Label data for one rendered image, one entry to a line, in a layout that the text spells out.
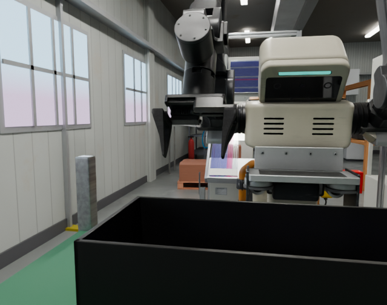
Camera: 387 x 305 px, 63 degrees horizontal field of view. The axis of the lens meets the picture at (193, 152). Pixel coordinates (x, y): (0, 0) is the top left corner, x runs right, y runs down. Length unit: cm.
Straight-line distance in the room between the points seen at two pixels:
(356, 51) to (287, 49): 1080
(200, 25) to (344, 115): 50
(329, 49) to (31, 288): 77
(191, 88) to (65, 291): 35
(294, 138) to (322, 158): 9
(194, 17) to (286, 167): 48
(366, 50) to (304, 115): 1087
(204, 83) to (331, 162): 45
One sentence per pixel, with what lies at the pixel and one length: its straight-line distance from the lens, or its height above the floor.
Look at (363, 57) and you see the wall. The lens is 1166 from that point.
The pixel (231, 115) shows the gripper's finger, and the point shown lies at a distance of 50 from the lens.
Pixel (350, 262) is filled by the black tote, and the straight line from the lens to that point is 30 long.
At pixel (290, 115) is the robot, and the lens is 86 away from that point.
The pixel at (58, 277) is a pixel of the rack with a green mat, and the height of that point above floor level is 95.
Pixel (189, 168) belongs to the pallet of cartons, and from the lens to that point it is 510.
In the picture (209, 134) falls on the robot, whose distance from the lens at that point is 88.
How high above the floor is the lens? 118
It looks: 6 degrees down
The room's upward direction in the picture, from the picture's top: straight up
